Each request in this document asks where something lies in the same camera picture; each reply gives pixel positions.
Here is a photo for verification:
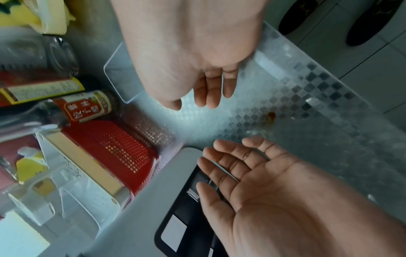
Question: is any dark sauce bottle red label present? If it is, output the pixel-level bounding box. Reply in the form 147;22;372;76
41;90;123;126

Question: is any person's left forearm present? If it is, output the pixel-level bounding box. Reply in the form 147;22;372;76
317;193;406;257

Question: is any person's left hand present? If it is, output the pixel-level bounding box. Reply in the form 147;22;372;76
195;136;375;257

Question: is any yellow packet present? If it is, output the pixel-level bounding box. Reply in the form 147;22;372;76
0;0;77;35

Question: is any pale yellow sponge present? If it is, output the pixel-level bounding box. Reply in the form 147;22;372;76
0;210;51;257

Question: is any translucent checkered table cover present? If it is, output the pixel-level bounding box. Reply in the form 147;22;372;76
121;21;406;214

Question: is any red perforated plastic basket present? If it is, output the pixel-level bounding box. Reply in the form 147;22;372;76
62;120;161;197

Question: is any white plastic holder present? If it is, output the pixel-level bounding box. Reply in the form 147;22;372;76
0;164;71;227

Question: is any red and yellow box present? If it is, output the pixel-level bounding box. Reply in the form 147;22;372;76
0;71;86;108

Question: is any clear plastic container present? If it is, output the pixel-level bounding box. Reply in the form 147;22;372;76
104;41;150;104

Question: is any clear plastic bottle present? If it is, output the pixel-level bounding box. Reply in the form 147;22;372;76
0;99;71;137

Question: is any black shoe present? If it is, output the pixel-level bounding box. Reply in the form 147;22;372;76
346;0;403;47
278;0;332;35

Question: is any person's right hand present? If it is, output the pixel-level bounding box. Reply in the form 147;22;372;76
111;0;269;111

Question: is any white perforated plastic basket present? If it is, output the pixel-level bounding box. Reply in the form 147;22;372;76
35;130;135;230

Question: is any clear drinking glass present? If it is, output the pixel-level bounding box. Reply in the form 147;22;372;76
0;26;80;76

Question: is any white appliance with black panel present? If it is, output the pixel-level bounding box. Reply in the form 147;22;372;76
84;147;230;257

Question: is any pink and yellow package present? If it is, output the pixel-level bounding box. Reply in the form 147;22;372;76
0;134;47;188

